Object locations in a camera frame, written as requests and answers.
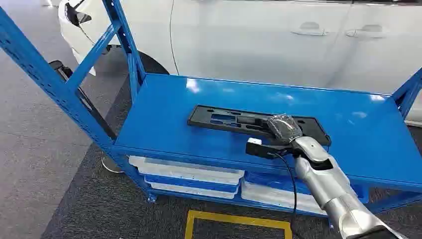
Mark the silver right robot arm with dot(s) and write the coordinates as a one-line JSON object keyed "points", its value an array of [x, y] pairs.
{"points": [[329, 184]]}

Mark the blue metal shelf cart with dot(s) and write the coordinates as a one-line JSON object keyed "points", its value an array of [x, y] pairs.
{"points": [[197, 132]]}

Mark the white car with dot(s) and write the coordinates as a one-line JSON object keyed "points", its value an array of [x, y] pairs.
{"points": [[250, 39]]}

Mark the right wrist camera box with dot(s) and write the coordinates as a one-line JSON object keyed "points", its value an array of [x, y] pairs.
{"points": [[262, 150]]}

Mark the barrier post with silver base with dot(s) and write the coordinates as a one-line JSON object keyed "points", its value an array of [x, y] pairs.
{"points": [[110, 163]]}

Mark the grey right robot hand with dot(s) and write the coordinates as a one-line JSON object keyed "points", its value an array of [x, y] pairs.
{"points": [[284, 128]]}

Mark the black plastic car panel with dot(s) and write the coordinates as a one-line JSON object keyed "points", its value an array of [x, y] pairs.
{"points": [[227, 120]]}

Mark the yellow tape floor square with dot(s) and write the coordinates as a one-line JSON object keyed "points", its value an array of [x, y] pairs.
{"points": [[237, 220]]}

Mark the black car wheel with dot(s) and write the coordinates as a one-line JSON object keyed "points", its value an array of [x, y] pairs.
{"points": [[155, 66]]}

